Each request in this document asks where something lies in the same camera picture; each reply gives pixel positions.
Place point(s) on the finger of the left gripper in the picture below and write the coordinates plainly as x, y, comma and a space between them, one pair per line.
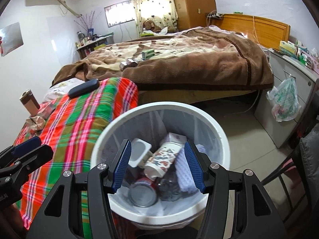
32, 161
27, 144

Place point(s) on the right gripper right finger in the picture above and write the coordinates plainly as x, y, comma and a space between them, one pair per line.
255, 215

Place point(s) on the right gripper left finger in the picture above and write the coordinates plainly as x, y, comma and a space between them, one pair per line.
60, 215

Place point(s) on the beige paper bag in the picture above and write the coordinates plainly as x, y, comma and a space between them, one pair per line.
37, 123

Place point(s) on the red chip can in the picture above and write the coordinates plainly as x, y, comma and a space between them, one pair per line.
143, 192

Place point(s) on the white yogurt cup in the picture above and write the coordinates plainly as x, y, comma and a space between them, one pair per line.
140, 153

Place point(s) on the patterned paper cup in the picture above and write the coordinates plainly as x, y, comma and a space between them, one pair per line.
159, 163

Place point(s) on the purple small carton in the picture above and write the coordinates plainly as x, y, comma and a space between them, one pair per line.
176, 138

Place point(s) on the white trash bin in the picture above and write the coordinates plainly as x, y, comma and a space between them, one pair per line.
179, 201

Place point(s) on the plaid red green blanket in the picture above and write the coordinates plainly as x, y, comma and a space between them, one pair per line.
72, 131

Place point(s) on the brown beige lidded mug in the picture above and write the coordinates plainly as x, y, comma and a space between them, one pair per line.
29, 102

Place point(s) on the white floral pillow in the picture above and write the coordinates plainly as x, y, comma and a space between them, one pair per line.
61, 89

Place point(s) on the cluttered shelf desk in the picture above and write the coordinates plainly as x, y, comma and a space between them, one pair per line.
87, 45

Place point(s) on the hanging plastic bag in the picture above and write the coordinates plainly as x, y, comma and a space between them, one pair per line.
284, 100

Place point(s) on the grey bedside cabinet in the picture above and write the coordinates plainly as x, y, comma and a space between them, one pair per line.
307, 84

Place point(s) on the green small box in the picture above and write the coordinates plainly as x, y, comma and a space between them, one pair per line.
147, 54

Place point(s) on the teddy bear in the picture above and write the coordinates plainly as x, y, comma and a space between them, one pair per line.
150, 25

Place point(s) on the brown fleece bed blanket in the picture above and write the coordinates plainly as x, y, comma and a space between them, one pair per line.
197, 59

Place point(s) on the wooden headboard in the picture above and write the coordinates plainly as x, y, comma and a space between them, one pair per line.
264, 31

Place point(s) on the heart patterned curtain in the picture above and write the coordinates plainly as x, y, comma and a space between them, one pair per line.
162, 12

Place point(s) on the wooden wardrobe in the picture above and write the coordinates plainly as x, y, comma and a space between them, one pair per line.
193, 13

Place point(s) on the silver wall poster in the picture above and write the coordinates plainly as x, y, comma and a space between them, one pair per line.
11, 38

